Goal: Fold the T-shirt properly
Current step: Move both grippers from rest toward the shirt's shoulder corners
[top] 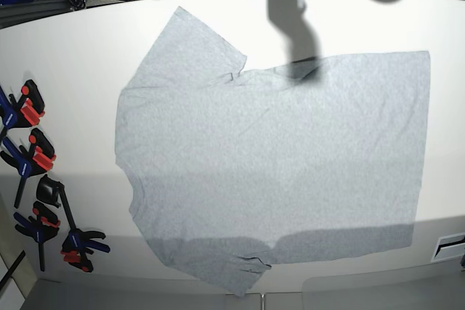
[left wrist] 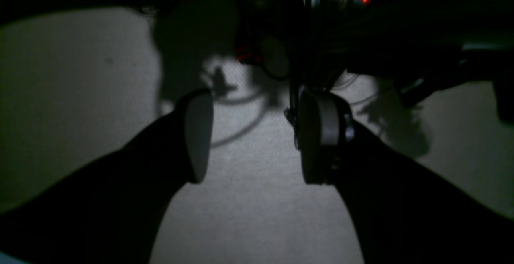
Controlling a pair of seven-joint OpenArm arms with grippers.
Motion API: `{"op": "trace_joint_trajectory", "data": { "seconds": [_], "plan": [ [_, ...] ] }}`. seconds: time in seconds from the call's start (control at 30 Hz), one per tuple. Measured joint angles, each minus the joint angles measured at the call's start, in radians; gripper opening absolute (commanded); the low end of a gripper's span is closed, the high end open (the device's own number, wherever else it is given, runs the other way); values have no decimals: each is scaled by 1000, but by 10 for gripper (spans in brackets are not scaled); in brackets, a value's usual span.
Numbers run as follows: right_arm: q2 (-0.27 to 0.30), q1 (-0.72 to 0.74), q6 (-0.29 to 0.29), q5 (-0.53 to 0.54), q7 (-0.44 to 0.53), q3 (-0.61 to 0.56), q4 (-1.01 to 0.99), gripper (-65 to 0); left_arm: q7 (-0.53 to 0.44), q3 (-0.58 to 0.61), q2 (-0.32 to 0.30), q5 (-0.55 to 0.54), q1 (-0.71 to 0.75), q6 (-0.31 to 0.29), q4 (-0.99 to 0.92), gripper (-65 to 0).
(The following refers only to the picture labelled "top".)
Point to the grey T-shirt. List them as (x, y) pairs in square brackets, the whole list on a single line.
[(234, 170)]

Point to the top blue orange bar clamp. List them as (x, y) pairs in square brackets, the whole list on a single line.
[(24, 112)]

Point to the blue orange bar clamp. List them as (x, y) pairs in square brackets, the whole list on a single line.
[(42, 227), (24, 112), (36, 160)]

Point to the large black blue bar clamp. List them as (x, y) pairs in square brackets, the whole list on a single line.
[(78, 243)]

